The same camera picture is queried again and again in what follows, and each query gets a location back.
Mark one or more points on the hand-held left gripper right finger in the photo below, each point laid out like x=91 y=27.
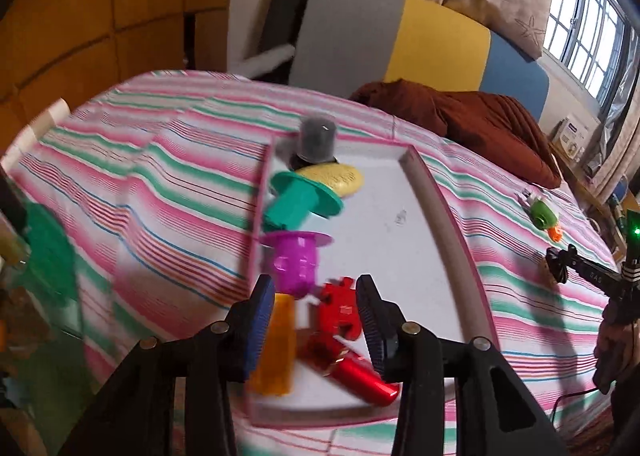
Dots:
x=372 y=331

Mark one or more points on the yellow oval block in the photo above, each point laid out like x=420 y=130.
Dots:
x=340 y=179

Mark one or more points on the wooden desk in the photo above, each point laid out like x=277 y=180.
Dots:
x=590 y=186

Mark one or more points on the person's right hand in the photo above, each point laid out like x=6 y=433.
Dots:
x=617 y=356

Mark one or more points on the purple plastic spool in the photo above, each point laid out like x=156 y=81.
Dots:
x=295 y=261

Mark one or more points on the white tray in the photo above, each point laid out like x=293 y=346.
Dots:
x=400 y=256

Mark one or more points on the grey cylinder cap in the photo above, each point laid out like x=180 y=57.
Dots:
x=315 y=138

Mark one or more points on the brown blanket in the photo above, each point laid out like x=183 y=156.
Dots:
x=465 y=120

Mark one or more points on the green toy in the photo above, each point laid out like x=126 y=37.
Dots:
x=542 y=211

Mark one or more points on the grey yellow blue headboard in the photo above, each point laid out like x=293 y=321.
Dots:
x=440 y=45

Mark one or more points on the barred window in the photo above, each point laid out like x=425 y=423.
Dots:
x=590 y=20

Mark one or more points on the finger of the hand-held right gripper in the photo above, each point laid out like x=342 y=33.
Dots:
x=582 y=266

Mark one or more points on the green fabric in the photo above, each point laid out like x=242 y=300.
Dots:
x=50 y=251

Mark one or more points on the white cloth strip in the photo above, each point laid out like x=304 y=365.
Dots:
x=265 y=60

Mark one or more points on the red puzzle piece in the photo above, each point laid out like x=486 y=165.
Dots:
x=340 y=311

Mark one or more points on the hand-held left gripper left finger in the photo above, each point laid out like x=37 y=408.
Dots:
x=260 y=328

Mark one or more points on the small orange toy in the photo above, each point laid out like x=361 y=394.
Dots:
x=555 y=234

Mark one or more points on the red cylinder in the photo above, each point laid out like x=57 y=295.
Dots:
x=360 y=376

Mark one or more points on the orange translucent block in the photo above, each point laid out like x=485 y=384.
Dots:
x=277 y=351

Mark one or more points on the green plastic spool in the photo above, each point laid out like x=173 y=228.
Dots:
x=295 y=203

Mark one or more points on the wooden wardrobe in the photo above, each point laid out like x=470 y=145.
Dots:
x=100 y=10

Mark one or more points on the white bed rail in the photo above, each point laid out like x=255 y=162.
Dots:
x=35 y=133

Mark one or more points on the striped pink green blanket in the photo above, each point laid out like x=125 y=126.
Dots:
x=165 y=196

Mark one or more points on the white box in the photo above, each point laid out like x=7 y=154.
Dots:
x=572 y=138

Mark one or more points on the black rolled mat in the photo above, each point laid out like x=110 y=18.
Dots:
x=285 y=10

